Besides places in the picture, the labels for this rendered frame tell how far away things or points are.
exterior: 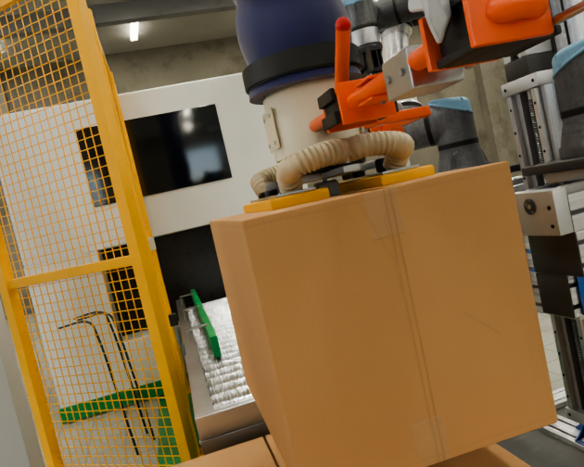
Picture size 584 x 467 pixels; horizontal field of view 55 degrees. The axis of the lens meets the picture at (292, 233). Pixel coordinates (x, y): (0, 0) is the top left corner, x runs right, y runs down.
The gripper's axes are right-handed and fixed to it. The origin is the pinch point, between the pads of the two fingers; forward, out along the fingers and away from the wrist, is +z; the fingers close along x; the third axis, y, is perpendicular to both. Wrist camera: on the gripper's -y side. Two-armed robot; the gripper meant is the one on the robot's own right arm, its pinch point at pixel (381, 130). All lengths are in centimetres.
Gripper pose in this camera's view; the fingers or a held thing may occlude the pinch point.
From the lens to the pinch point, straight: 146.3
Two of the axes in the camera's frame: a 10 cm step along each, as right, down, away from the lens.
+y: 2.1, 0.0, -9.8
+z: 2.2, 9.7, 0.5
